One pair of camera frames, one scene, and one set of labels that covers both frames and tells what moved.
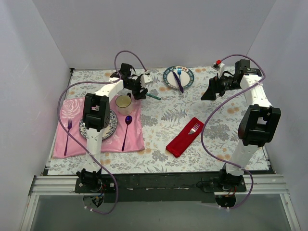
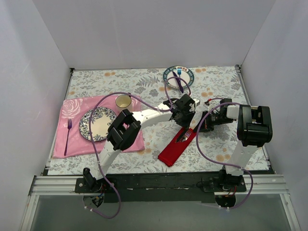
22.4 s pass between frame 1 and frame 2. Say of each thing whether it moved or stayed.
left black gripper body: moved
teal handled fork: moved
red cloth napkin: moved
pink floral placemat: stayed
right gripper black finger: moved
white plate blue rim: stayed
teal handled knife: moved
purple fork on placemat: stayed
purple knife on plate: stayed
